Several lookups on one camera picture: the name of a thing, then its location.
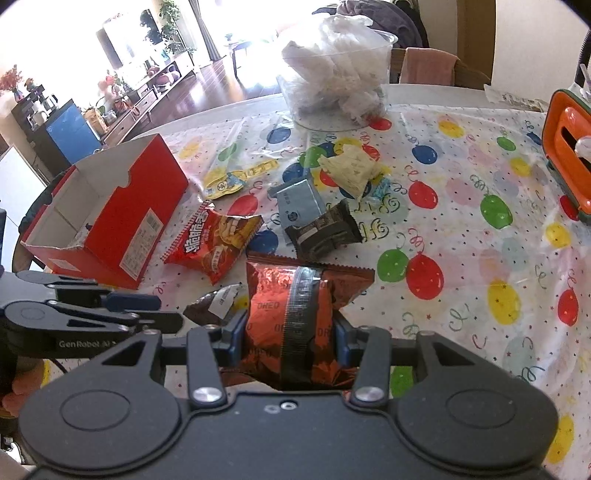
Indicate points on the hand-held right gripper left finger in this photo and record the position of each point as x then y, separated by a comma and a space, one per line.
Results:
236, 341

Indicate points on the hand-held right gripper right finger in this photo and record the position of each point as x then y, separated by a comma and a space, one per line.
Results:
342, 344

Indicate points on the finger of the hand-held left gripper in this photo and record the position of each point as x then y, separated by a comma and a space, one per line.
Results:
161, 323
134, 301

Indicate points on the dark brown snack packet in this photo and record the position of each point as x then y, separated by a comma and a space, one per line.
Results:
207, 307

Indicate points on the red-brown foil cookie packet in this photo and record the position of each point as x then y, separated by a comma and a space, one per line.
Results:
277, 300

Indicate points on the red cardboard box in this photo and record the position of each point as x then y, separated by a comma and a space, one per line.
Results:
124, 226

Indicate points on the yellow cartoon jelly packet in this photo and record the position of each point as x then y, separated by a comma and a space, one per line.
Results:
221, 187

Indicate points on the grey-blue foil packet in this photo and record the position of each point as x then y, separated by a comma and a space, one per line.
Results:
298, 203

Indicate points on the person's left hand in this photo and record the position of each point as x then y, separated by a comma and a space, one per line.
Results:
30, 378

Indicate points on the red chip packet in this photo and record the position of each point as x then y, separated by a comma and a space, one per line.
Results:
207, 249

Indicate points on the black snack packet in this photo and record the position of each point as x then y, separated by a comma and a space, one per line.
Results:
323, 230

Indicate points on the black chair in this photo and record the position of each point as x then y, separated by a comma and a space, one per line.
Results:
32, 207

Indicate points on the light blue candy wrapper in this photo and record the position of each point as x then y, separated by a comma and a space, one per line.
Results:
381, 188

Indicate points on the balloon print tablecloth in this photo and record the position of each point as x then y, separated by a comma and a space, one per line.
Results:
461, 230

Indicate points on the pale yellow snack packet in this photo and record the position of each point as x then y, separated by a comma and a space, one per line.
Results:
351, 170

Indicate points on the blue front cabinet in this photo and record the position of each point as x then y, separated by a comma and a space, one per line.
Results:
69, 134

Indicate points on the wooden television cabinet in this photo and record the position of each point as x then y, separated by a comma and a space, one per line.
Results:
147, 97

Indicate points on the red flowers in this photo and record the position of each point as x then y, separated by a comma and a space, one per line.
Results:
111, 85

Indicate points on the clear plastic container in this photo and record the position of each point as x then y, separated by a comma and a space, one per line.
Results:
337, 92

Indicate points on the flat screen television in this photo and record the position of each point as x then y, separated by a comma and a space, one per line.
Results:
134, 39

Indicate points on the grey curtain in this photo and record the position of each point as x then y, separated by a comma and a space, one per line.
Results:
205, 32

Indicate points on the green house plant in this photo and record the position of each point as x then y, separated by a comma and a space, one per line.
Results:
171, 23

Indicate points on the crumpled white plastic bags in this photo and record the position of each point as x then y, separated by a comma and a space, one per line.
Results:
337, 55

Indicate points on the pink cloth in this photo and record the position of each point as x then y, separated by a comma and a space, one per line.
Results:
429, 67

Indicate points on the orange and green tissue box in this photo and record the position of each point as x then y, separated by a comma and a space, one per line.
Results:
568, 152

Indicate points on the wooden dining chair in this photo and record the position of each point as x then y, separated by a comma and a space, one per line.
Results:
471, 76

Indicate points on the white paper packet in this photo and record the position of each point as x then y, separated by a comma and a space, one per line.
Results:
515, 98

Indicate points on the grey blanket pile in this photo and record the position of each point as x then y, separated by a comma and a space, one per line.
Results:
383, 18

